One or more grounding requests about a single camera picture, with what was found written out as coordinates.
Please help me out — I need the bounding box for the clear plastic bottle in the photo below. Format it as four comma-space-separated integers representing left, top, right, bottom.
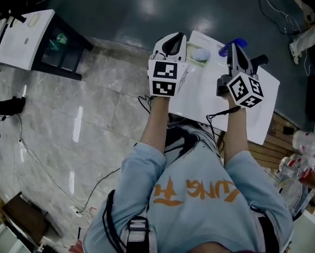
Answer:
291, 130, 315, 158

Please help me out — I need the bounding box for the white table with black frame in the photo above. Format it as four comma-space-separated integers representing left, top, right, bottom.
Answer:
0, 8, 94, 81

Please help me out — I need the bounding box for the person's left forearm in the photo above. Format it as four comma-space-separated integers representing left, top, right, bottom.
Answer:
140, 95, 171, 155

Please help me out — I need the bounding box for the blue plastic cup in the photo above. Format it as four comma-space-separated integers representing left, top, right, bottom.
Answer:
218, 37, 248, 57

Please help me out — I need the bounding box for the person's right forearm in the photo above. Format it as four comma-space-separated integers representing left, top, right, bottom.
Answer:
222, 104, 251, 166

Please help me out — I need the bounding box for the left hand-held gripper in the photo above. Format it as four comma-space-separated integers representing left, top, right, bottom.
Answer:
147, 32, 189, 98

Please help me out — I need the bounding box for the brown cardboard box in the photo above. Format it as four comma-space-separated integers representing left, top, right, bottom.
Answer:
1, 191, 51, 245

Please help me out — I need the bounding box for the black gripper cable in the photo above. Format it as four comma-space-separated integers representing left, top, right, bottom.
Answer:
138, 94, 155, 115
205, 106, 246, 152

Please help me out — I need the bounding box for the black faucet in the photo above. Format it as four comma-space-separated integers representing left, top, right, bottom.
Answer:
249, 54, 269, 69

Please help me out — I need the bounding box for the clear plastic container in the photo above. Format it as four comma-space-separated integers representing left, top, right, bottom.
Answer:
279, 155, 315, 181

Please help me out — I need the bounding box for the clear glass bowl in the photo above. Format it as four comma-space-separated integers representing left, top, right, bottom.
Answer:
276, 179, 304, 212

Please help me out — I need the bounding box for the green cup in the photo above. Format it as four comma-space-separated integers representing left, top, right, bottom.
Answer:
49, 33, 69, 50

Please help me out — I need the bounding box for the wooden cabinet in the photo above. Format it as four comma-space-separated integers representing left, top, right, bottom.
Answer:
248, 111, 302, 170

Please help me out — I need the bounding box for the white rounded block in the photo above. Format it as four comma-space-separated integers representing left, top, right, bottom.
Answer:
192, 48, 211, 61

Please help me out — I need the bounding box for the person's light blue shirt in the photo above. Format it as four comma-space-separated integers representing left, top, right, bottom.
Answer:
82, 126, 295, 253

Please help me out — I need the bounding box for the white counter table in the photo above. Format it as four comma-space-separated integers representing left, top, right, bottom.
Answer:
168, 30, 281, 146

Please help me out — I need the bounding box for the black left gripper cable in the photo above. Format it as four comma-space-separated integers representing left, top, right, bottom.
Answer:
138, 94, 155, 115

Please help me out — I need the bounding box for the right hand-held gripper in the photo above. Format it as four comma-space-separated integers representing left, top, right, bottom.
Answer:
216, 43, 264, 109

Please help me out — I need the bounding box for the black floor cable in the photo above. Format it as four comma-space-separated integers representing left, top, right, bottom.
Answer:
77, 167, 121, 213

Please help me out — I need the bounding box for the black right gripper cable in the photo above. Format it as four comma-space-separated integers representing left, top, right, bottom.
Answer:
205, 106, 246, 152

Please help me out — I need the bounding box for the thin white floor cable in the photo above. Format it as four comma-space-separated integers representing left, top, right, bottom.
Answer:
17, 138, 94, 222

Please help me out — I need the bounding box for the black and white harness strap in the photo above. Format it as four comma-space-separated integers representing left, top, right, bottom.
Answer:
101, 190, 154, 253

